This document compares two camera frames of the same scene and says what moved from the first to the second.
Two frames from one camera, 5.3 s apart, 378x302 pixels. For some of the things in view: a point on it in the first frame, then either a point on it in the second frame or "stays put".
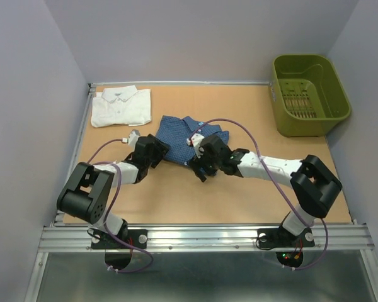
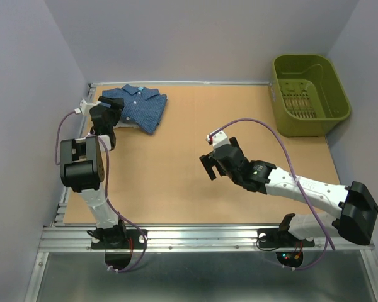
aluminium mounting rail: x=219 y=238 stays put
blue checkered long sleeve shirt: x=176 y=131 to x=143 y=106
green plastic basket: x=307 y=97 stays put
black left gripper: x=160 y=149 to x=116 y=106
